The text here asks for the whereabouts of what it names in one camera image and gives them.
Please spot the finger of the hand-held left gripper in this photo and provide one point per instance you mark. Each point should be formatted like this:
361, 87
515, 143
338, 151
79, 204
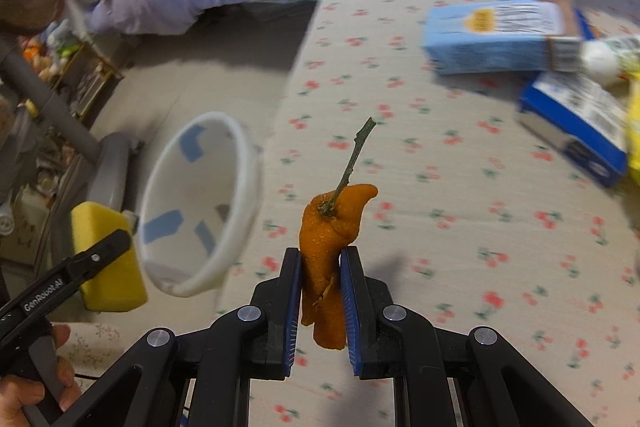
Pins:
107, 249

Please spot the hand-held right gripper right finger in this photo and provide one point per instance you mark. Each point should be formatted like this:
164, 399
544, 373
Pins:
350, 307

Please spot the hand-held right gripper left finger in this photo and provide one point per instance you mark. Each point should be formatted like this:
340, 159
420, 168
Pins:
292, 307

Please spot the orange pepper with stem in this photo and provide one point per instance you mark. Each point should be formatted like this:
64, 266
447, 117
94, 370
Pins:
325, 232

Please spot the translucent white plastic bin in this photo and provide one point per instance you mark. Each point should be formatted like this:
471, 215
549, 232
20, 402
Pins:
200, 187

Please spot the light blue carton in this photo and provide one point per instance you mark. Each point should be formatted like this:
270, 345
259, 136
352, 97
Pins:
475, 42

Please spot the blue and white carton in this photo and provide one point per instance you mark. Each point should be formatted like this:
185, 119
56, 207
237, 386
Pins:
575, 117

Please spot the white plastic bottle green label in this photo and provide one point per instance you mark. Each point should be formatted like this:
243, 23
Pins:
600, 59

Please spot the person's left hand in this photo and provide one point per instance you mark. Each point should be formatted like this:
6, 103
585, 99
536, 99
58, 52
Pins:
15, 407

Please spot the yellow foam block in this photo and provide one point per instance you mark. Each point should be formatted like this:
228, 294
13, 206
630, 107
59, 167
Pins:
107, 287

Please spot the person's floral pajama leg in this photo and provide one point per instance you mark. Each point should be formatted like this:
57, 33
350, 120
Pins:
95, 347

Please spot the grey desk stand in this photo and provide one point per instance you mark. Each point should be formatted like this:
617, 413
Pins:
112, 167

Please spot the cluttered storage shelf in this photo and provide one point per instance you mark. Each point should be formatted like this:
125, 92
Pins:
25, 187

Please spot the cherry print tablecloth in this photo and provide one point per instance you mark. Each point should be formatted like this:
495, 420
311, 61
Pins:
450, 232

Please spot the wooden shelf rack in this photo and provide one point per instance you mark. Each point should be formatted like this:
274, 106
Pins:
95, 77

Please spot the pile of small plush toys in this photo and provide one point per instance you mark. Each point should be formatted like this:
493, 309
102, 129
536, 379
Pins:
55, 47

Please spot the yellow plastic bag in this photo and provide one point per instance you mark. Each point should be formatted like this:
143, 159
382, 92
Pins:
634, 132

